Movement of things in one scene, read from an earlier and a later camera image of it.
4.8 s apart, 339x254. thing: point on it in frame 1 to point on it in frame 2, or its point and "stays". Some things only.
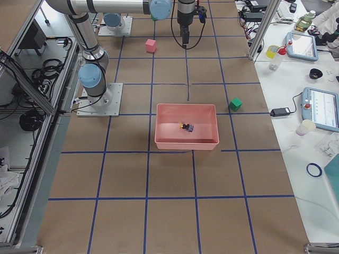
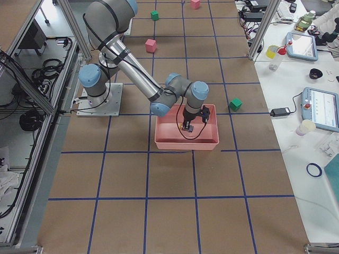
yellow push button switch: (188, 127) stays
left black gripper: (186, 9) to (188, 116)
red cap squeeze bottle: (276, 62) stays
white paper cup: (306, 126) stays
